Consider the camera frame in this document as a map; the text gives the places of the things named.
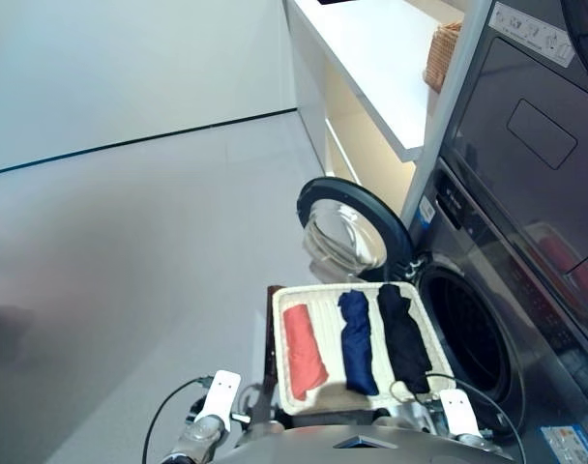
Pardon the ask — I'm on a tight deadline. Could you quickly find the white cabinet side panel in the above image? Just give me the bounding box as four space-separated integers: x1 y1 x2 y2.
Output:
398 0 494 228

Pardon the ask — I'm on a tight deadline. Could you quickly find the white instruction label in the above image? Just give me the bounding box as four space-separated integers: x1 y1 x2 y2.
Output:
486 2 576 68

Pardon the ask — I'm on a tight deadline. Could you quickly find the round glass washer door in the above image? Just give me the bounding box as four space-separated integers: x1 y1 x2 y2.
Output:
295 176 414 284

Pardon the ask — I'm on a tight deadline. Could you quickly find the dark grey stacked dryer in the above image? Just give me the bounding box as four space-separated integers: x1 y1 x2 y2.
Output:
438 0 588 301

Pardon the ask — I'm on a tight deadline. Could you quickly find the grey washing machine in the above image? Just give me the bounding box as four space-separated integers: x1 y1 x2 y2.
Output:
409 157 588 464

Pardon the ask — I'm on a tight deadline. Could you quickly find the small brown wicker basket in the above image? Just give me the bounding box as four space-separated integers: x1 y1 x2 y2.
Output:
423 21 463 92

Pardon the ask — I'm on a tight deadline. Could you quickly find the navy blue cloth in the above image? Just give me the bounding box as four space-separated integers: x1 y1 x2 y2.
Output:
337 288 380 397

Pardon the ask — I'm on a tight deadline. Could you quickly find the white counter cabinet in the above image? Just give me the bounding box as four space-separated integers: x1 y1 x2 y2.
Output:
282 0 464 214

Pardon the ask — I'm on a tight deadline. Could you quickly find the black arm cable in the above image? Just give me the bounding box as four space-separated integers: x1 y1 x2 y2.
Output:
422 371 523 460
141 375 213 464

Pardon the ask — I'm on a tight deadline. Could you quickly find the coral red cloth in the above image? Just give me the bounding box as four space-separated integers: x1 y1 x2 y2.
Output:
282 304 330 402

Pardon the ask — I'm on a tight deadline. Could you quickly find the pale woven laundry basket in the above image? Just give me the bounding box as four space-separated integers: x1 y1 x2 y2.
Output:
271 280 457 417

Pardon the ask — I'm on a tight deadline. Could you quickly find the small blue energy label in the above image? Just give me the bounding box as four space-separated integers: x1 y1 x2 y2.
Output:
418 195 438 229

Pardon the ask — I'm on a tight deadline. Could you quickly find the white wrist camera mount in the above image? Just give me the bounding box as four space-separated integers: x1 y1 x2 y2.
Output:
438 389 482 439
196 369 242 434

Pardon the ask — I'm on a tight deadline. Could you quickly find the black cloth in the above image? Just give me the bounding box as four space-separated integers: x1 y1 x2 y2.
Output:
376 283 434 395

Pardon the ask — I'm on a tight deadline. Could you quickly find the silver robot torso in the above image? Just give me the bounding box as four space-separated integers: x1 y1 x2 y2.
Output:
235 422 514 464

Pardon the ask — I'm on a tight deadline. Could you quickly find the large blue info label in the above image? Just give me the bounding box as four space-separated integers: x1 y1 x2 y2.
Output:
539 424 588 464

